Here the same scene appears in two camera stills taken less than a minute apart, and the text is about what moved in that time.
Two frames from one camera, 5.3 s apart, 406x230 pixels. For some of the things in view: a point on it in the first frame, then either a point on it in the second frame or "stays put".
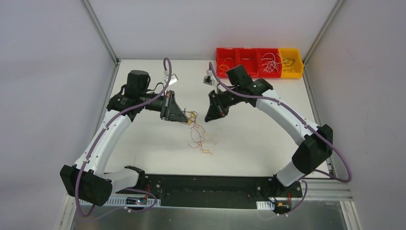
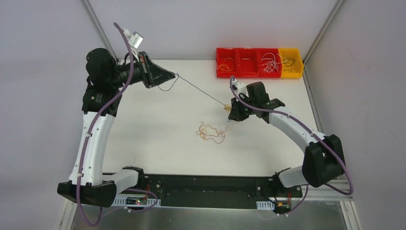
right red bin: x=269 y=63 stays put
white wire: x=270 y=66 stays put
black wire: x=289 y=62 stays put
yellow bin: x=292 y=64 stays put
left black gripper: x=168 y=105 → x=145 y=70
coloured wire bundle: x=197 y=132 → x=208 y=132
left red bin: x=227 y=58 stays put
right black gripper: x=217 y=101 → x=242 y=110
